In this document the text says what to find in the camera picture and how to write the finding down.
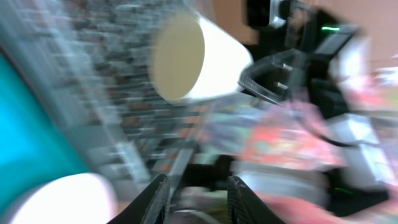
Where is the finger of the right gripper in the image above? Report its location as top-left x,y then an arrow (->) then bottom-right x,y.
238,49 -> 299,105

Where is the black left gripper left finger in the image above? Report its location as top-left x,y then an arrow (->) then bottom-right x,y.
108,174 -> 170,224

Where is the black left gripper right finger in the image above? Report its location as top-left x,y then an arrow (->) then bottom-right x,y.
227,176 -> 285,224

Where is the small white pink plate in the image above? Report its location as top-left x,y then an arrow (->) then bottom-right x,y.
1,173 -> 118,224

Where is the white paper cup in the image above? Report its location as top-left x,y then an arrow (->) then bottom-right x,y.
149,11 -> 253,104

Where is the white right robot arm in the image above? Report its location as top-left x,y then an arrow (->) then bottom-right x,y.
238,1 -> 397,223

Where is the grey dishwasher rack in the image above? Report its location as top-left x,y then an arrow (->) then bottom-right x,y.
1,0 -> 214,200

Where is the teal plastic tray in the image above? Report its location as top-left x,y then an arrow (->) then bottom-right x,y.
1,56 -> 88,212

